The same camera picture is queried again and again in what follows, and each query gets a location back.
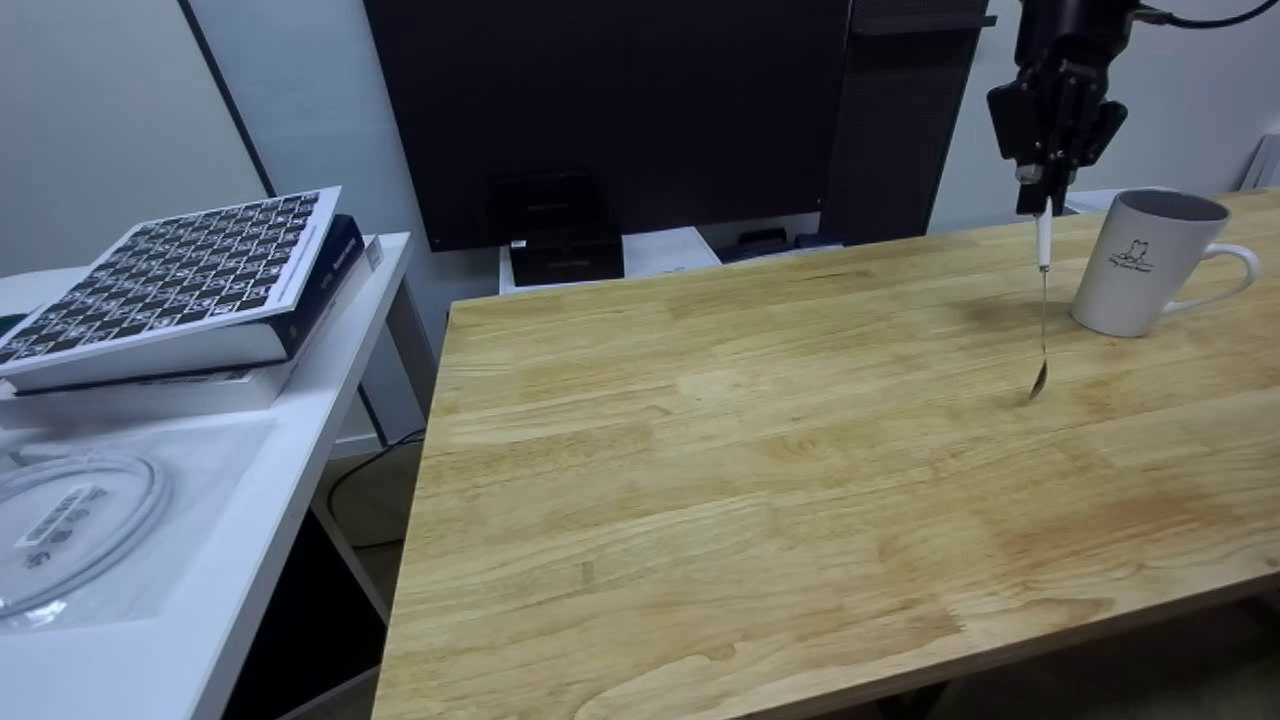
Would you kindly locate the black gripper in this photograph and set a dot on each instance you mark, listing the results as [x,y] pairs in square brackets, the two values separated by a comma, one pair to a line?
[1070,30]

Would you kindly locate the white mug with print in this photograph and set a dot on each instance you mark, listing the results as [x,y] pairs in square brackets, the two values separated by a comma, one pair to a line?
[1140,265]

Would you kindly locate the flat black device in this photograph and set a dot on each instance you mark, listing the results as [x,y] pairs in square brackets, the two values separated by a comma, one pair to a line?
[770,245]

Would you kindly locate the large black monitor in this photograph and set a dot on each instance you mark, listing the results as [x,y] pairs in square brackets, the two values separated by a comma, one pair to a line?
[600,100]

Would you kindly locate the black box device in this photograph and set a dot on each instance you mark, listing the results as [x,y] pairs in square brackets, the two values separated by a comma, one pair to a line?
[560,235]

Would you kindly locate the dark blue book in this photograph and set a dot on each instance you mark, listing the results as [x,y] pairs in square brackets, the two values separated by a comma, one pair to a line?
[325,280]

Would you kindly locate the checker pattern calibration board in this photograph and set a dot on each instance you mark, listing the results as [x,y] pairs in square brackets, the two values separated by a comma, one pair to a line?
[170,270]

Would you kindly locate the white side table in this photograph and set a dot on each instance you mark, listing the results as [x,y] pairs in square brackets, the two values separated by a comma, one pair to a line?
[230,560]

